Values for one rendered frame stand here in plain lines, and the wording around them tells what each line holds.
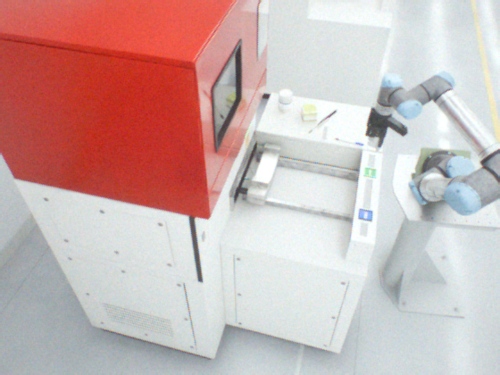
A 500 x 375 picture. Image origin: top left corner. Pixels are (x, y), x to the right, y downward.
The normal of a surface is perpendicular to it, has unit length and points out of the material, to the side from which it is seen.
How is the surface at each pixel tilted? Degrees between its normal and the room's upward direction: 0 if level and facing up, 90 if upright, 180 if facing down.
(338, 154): 90
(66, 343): 0
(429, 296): 0
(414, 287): 0
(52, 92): 90
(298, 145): 90
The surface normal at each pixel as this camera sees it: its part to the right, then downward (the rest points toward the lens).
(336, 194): 0.00, -0.70
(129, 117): -0.26, 0.69
